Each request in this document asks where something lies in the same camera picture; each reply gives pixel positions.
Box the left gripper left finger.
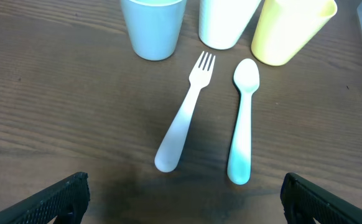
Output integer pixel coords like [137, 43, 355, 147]
[0, 172, 90, 224]

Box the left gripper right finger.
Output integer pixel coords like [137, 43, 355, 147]
[280, 172, 362, 224]

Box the mint green plastic spoon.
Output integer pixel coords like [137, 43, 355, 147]
[227, 58, 259, 185]

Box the white plastic fork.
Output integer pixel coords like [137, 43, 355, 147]
[154, 52, 215, 172]

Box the yellow plastic cup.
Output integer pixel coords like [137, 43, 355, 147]
[251, 0, 338, 66]

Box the grey plastic cup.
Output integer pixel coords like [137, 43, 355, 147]
[120, 0, 187, 61]

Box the white plastic cup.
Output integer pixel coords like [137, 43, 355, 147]
[198, 0, 261, 50]

